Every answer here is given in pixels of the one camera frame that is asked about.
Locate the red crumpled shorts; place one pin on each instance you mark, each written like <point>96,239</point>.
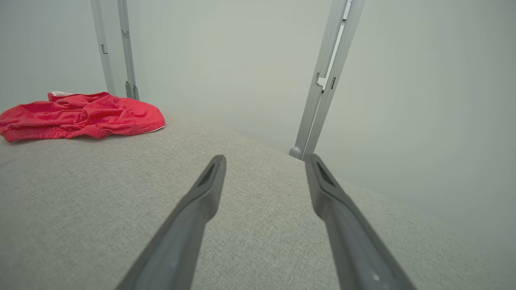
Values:
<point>88,117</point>

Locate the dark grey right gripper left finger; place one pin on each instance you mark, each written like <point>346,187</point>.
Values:
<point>181,241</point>

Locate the thin grey partition post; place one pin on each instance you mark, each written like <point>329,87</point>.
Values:
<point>127,48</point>
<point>103,48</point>

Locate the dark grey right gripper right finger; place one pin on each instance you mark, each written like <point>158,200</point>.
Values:
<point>354,241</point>

